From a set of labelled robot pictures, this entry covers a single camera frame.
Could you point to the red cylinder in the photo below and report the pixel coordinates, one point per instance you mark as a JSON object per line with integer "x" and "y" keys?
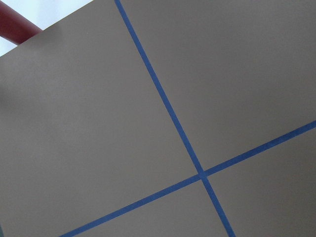
{"x": 14, "y": 27}

